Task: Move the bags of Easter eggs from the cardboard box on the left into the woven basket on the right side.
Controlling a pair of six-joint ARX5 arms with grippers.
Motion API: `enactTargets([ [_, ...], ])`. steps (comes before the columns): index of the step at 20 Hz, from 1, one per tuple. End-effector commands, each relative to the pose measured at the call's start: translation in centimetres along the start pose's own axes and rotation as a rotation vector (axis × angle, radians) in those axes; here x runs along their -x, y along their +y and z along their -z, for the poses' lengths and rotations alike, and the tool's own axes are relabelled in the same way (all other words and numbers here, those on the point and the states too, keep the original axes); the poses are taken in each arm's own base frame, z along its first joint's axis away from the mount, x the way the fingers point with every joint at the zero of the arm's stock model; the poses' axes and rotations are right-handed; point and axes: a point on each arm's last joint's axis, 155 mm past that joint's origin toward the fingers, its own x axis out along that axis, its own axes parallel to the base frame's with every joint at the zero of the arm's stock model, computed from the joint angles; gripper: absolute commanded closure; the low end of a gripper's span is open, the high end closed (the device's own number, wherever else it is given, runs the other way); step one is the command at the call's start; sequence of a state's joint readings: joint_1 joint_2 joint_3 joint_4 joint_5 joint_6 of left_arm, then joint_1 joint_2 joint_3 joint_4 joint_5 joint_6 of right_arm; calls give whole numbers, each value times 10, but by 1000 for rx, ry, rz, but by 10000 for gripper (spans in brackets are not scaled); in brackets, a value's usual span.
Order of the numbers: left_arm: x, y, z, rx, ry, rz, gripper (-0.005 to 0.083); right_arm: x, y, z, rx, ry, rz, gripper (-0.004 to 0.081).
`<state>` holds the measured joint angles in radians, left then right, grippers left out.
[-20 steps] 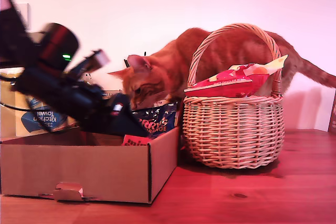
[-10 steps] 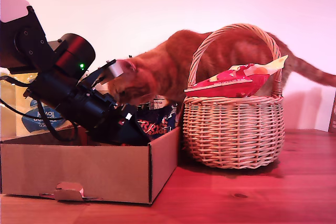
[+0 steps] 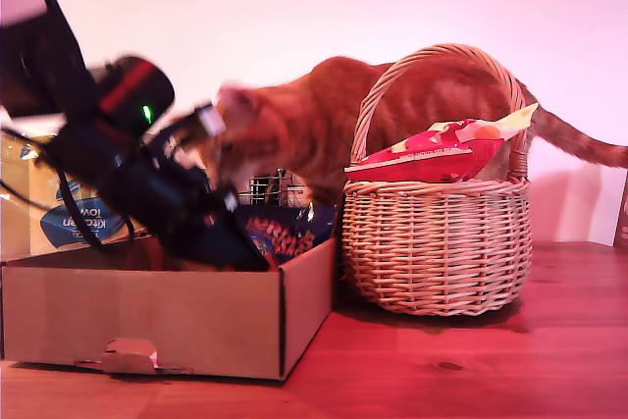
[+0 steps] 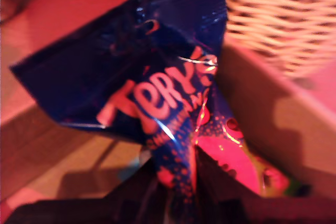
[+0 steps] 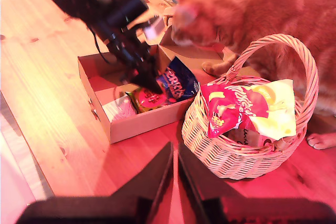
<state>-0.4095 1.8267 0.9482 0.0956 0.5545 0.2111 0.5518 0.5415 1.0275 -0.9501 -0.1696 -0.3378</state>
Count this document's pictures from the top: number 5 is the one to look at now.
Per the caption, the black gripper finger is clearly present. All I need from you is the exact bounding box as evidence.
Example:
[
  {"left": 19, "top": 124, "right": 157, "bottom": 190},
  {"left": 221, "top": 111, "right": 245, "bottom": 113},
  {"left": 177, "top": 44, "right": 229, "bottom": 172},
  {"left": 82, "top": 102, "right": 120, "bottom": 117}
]
[
  {"left": 177, "top": 142, "right": 246, "bottom": 224},
  {"left": 128, "top": 58, "right": 165, "bottom": 95},
  {"left": 111, "top": 142, "right": 175, "bottom": 224}
]

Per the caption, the blue Terry's egg bag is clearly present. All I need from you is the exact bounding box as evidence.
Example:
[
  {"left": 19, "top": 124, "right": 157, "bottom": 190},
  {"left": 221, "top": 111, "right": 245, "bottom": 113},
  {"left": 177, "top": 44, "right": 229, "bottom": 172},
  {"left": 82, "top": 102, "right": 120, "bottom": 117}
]
[{"left": 125, "top": 56, "right": 202, "bottom": 114}]

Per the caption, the pink yellow Maltesers bag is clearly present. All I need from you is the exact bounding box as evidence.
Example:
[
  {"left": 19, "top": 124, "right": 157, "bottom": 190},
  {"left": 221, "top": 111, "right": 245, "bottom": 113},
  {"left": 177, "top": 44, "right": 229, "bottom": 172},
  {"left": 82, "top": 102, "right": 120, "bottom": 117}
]
[{"left": 201, "top": 78, "right": 297, "bottom": 141}]

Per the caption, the brown cardboard box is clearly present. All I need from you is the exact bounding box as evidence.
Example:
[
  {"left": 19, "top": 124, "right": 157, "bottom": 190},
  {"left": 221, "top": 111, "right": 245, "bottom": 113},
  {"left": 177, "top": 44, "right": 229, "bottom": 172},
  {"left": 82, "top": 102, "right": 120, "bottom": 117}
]
[{"left": 77, "top": 24, "right": 229, "bottom": 145}]

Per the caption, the ginger cat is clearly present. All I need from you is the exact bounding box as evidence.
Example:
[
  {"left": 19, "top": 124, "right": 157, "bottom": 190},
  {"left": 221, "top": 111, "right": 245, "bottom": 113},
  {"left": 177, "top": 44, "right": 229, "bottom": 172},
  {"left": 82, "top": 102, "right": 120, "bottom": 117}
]
[{"left": 170, "top": 0, "right": 336, "bottom": 151}]

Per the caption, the woven wicker basket with handle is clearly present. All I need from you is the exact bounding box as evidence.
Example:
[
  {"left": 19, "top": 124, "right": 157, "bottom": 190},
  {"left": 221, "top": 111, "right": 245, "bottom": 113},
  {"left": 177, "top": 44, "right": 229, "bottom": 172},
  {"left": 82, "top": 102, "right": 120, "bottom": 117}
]
[{"left": 181, "top": 34, "right": 320, "bottom": 180}]

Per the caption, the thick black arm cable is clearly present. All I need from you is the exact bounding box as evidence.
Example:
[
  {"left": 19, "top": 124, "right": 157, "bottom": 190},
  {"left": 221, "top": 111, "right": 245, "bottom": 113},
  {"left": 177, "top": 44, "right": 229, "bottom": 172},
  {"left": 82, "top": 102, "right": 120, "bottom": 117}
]
[{"left": 93, "top": 31, "right": 112, "bottom": 65}]

